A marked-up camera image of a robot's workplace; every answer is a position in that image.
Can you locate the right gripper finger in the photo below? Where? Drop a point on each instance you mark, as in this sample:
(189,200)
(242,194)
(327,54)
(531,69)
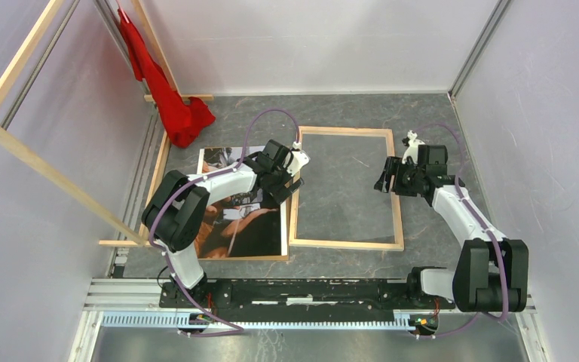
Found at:
(384,182)
(391,166)

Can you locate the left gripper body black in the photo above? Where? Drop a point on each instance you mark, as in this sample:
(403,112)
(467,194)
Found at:
(281,177)

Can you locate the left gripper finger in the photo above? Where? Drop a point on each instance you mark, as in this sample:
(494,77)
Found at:
(281,193)
(294,185)

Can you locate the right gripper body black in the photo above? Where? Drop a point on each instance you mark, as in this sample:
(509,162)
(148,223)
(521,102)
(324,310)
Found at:
(408,173)

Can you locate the wooden picture frame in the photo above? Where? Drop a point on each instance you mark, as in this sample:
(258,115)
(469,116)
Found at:
(398,245)

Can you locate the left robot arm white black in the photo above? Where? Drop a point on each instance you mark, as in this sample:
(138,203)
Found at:
(177,209)

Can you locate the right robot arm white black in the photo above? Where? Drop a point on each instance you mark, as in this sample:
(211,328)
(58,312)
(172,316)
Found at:
(491,274)

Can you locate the printed photo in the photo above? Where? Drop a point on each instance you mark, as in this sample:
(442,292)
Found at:
(239,230)

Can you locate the red cloth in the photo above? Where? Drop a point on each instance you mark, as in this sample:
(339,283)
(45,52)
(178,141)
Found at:
(183,120)

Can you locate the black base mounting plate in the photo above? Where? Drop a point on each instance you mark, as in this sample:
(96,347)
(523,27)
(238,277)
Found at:
(312,300)

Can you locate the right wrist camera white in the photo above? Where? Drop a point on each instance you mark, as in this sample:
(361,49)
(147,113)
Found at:
(412,144)

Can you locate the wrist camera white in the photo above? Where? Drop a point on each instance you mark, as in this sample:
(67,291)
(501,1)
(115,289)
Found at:
(412,144)
(297,160)

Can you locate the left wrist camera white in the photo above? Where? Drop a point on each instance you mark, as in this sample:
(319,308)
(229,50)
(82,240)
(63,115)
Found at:
(297,160)

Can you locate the brown frame backing board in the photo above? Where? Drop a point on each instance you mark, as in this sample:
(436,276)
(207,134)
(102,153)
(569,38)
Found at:
(269,259)

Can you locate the aluminium rail base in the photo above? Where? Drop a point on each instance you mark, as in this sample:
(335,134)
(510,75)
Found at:
(141,294)

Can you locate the grey slotted cable duct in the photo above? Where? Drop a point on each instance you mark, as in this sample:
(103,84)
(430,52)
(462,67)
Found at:
(186,320)

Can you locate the wooden rack frame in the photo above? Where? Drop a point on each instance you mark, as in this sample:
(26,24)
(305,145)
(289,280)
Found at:
(85,115)

